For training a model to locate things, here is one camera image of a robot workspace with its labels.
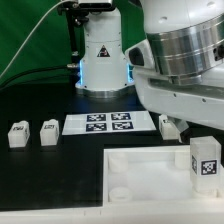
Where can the white square table top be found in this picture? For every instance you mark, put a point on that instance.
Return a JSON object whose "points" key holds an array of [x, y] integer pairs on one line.
{"points": [[151, 174]]}

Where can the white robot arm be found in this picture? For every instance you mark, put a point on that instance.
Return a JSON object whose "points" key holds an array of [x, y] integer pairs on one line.
{"points": [[178, 69]]}

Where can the black camera stand pole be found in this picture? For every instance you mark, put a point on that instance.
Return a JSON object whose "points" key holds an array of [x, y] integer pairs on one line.
{"points": [[76, 18]]}

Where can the white marker sheet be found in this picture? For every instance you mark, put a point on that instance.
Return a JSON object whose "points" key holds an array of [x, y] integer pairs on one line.
{"points": [[113, 122]]}

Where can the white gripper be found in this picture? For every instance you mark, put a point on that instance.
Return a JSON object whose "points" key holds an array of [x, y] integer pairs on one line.
{"points": [[201, 104]]}

